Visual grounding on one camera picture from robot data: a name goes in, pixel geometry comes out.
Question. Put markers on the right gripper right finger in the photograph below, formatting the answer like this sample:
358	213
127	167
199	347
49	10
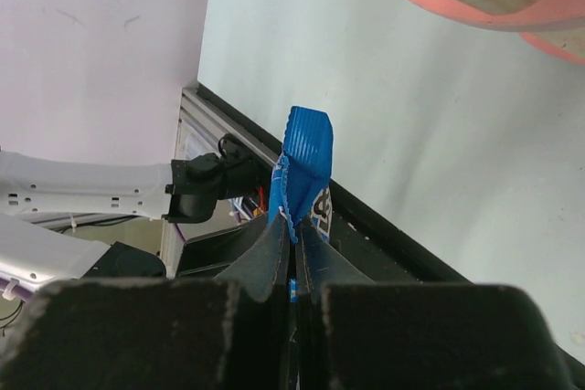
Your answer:
356	333

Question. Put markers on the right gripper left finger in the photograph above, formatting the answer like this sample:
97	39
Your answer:
225	332

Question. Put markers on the blue white candy bar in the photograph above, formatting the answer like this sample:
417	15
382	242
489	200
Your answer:
300	178

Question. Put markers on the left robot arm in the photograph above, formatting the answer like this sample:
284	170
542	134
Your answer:
181	192

